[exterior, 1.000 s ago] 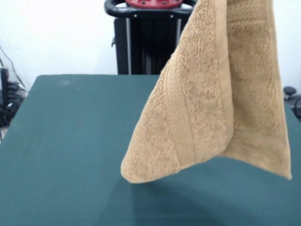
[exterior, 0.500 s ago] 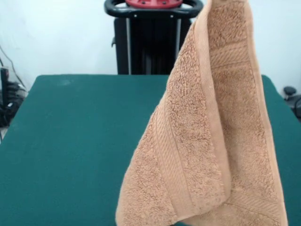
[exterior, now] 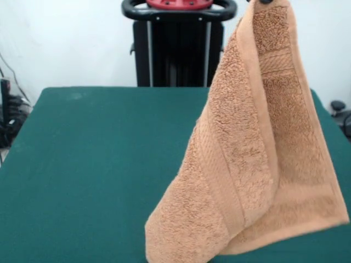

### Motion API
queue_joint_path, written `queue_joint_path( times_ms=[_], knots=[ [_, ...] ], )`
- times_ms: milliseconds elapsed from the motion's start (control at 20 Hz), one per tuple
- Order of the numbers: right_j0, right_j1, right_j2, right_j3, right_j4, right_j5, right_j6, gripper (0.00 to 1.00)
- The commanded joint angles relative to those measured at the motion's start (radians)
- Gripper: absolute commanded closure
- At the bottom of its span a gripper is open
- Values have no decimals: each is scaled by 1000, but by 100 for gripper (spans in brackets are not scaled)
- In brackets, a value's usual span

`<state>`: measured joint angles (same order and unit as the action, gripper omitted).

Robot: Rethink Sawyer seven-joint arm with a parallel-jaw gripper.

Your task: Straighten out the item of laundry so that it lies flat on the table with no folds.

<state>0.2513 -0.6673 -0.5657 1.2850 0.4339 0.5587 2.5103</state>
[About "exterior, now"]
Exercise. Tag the dark green table cloth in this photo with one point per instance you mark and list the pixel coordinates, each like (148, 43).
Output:
(82, 191)

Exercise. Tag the black box with red mark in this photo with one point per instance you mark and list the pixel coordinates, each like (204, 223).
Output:
(4, 104)

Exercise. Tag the red robot base plate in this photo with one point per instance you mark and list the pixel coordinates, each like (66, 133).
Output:
(178, 4)

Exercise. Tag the tan terry towel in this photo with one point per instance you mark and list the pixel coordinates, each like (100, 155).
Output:
(246, 164)

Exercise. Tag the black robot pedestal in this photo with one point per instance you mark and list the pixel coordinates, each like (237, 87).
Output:
(178, 54)

